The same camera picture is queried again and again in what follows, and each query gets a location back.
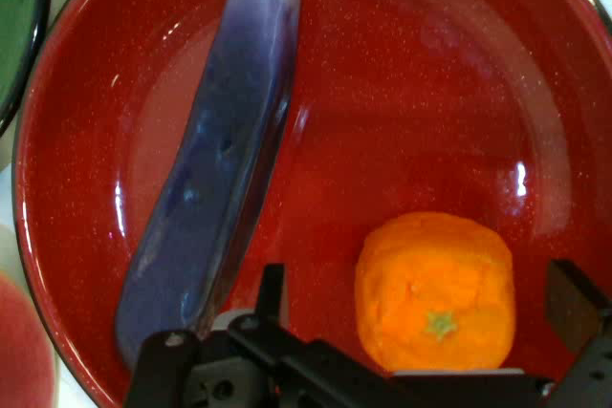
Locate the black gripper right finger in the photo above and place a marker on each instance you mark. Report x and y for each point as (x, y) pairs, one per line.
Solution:
(581, 317)

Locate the orange toy fruit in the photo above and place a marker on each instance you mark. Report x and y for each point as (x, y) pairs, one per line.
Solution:
(430, 284)

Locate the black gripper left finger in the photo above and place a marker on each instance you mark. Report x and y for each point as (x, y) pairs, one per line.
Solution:
(210, 370)

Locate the green enamel plate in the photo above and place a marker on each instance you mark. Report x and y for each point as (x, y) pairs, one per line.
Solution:
(16, 21)

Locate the toy watermelon slice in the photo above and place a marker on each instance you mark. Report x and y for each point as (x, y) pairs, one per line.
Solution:
(19, 331)

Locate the purple eggplant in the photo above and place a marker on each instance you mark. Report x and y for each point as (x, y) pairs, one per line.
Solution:
(225, 140)

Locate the red enamel plate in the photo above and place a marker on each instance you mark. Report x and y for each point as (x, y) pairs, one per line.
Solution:
(406, 92)

